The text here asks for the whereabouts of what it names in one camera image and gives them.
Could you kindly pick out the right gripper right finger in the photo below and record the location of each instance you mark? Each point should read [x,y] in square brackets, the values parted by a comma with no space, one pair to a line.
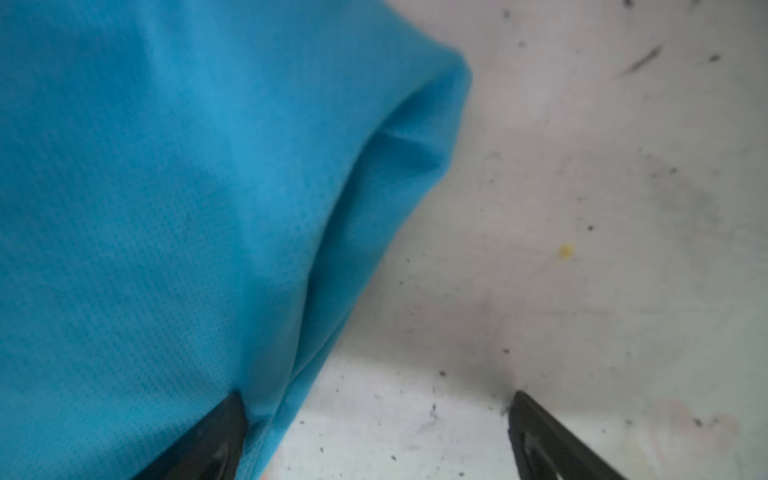
[544,449]

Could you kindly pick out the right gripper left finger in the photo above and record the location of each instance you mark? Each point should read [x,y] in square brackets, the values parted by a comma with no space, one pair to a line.
[210,450]

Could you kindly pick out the blue t shirt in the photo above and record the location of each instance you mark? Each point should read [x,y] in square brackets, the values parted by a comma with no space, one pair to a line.
[194,195]

